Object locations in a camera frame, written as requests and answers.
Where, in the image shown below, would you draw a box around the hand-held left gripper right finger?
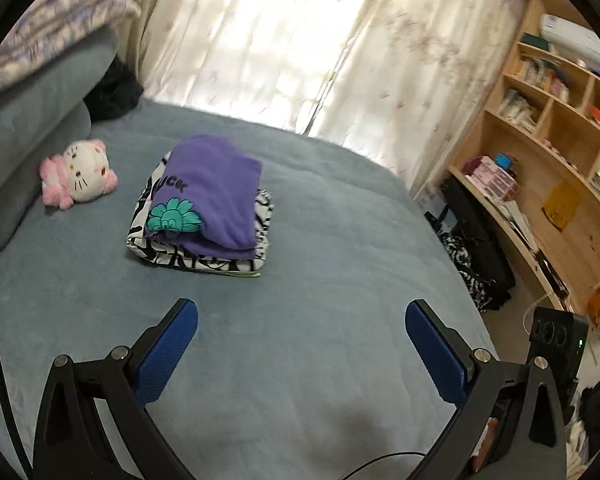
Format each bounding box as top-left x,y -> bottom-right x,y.
405,299 -> 567,480

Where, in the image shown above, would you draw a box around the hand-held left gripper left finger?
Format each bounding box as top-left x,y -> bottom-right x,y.
32,298 -> 199,480

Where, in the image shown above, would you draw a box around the purple zip hoodie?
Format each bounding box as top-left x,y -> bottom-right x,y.
144,134 -> 263,261

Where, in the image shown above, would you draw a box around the black and white patterned clothes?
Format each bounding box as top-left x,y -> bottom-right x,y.
439,230 -> 496,313

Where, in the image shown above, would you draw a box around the black and white printed garment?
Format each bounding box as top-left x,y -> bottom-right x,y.
125,152 -> 275,278

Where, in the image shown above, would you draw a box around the stack of papers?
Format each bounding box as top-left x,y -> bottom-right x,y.
500,200 -> 536,246

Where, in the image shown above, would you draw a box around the yellow paper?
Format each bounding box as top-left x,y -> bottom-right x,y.
542,180 -> 581,233

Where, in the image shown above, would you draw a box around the grey-blue bed blanket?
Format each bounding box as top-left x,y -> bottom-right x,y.
0,97 -> 496,480

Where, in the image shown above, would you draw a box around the pink drawer organizer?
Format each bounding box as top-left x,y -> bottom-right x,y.
472,157 -> 521,201

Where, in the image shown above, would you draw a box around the wooden bookshelf desk unit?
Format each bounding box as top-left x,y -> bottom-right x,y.
447,0 -> 600,321

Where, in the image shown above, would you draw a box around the white and pink cat plush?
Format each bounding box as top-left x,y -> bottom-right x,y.
40,139 -> 118,209

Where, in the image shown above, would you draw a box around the grey bolster pillow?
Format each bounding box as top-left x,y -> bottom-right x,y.
0,35 -> 120,196
0,104 -> 92,253

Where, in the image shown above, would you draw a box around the black cloth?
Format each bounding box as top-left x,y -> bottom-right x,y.
87,57 -> 145,121

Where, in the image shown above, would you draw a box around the sheer leaf-print curtain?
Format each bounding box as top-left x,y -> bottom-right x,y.
105,0 -> 361,136
307,0 -> 533,196

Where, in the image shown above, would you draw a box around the white air conditioner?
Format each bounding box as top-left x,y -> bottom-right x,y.
539,14 -> 600,58

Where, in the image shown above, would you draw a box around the purple floral quilt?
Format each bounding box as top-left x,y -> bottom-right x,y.
0,0 -> 143,101

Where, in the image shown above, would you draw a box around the white cable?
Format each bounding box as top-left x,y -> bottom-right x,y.
522,292 -> 556,336

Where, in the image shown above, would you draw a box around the black cable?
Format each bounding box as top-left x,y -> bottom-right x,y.
0,305 -> 33,480
340,452 -> 426,480

